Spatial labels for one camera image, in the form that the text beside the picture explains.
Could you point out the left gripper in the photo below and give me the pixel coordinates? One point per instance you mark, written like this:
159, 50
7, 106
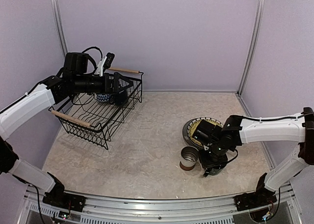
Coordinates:
116, 86

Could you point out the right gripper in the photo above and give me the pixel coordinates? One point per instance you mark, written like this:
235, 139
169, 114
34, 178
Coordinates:
206, 163

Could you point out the dark blue mug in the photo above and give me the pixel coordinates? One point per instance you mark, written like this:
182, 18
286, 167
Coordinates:
119, 98

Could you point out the white brown ceramic cup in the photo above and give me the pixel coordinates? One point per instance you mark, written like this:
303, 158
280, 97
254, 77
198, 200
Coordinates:
189, 158

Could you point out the grey reindeer plate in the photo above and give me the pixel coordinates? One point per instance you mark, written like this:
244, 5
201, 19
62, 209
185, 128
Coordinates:
187, 135

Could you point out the ribbed round woven plate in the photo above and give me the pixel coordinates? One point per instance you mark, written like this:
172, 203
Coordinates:
205, 131

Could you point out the white blue striped plate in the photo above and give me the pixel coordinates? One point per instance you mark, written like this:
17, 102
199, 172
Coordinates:
190, 129

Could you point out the dark green mug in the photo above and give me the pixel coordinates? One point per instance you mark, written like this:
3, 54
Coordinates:
214, 170

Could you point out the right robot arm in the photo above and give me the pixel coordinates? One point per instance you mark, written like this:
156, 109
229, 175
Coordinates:
238, 130

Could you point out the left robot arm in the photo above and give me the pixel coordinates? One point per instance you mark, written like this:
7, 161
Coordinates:
79, 74

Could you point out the blue white patterned bowl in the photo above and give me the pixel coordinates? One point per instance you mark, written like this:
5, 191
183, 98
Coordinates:
104, 98

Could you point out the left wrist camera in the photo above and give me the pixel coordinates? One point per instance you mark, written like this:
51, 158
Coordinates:
105, 63

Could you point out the aluminium front rail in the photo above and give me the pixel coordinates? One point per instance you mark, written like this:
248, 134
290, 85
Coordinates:
209, 210

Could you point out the black wire dish rack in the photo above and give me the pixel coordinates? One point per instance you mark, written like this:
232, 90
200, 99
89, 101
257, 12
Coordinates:
86, 118

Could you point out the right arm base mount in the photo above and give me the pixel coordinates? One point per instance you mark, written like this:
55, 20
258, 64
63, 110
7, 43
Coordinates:
253, 200

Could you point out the left aluminium corner post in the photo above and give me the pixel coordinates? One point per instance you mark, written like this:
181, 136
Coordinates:
59, 26

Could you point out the aluminium corner post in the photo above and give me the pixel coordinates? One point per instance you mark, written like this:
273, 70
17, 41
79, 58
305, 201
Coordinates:
59, 26
252, 47

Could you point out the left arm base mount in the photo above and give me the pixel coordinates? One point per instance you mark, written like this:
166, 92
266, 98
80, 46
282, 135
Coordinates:
68, 201

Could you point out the right aluminium corner post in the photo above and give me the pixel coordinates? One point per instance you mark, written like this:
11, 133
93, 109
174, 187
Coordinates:
252, 47

